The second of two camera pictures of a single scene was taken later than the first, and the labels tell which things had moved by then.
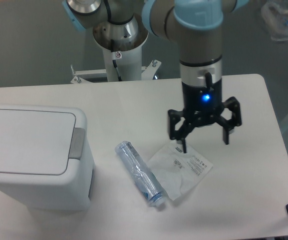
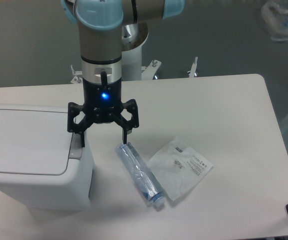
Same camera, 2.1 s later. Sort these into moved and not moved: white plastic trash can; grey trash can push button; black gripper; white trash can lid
Moved: black gripper
Not moved: white trash can lid; white plastic trash can; grey trash can push button
